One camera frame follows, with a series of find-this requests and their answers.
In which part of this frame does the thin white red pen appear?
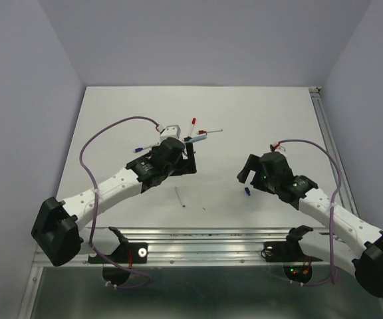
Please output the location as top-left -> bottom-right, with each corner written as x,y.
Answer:
197,129 -> 223,136

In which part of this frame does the aluminium rail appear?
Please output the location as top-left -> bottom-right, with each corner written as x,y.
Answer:
309,86 -> 359,217
19,228 -> 383,318

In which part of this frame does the aluminium front rail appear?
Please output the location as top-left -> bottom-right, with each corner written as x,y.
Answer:
19,228 -> 383,318

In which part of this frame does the white marker red cap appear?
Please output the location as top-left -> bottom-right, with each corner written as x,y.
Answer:
188,118 -> 196,137

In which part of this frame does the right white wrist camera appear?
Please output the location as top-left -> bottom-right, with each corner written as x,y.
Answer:
269,142 -> 287,156

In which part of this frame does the uncapped white blue marker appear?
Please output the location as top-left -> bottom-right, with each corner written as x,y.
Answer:
175,187 -> 186,208

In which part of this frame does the light blue pen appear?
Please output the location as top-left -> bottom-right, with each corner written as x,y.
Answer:
184,134 -> 207,144

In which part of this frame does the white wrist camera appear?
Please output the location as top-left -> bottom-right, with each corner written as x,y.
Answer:
160,125 -> 181,142
269,142 -> 287,156

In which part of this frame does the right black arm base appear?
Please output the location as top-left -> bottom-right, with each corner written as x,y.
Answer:
260,225 -> 313,285

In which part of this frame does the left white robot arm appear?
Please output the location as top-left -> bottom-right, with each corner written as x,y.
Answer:
31,137 -> 197,266

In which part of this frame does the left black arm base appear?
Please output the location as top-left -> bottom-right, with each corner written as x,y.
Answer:
88,227 -> 151,290

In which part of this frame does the white marker blue cap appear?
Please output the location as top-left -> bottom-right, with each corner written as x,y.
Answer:
134,143 -> 160,153

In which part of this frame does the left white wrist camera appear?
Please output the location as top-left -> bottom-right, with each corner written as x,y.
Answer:
160,125 -> 181,142

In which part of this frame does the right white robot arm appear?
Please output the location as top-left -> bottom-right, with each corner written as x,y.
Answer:
237,152 -> 383,298

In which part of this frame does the aluminium right side rail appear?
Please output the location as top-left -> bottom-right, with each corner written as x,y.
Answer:
309,86 -> 359,217

